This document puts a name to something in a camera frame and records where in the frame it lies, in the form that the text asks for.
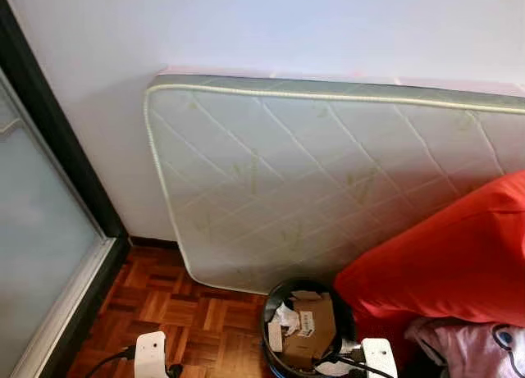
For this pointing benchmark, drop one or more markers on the crumpled white paper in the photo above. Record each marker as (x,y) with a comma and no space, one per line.
(287,316)

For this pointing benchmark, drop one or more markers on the black round waste bin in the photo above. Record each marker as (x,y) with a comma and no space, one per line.
(277,294)

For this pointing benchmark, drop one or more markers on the dark skirting board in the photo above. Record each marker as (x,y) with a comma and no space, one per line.
(152,242)

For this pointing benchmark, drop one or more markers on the brown cardboard box piece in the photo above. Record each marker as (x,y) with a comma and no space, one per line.
(320,321)

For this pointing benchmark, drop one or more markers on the frosted glass sliding door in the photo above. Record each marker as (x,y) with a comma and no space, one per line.
(41,230)

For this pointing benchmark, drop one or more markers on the pink cartoon print blanket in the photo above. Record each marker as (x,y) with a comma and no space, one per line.
(467,349)

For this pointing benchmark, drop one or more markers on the quilted white green mattress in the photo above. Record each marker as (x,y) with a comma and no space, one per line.
(287,173)

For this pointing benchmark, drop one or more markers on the red folded cushion mattress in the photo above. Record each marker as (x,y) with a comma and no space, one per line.
(443,255)

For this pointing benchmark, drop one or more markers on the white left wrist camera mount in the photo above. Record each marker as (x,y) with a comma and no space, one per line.
(150,353)

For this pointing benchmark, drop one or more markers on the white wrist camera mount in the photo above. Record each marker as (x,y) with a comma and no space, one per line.
(380,357)
(150,353)

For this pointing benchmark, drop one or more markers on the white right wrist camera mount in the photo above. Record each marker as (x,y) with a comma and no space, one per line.
(380,357)

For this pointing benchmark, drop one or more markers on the dark wardrobe frame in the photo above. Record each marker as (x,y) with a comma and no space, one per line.
(57,132)

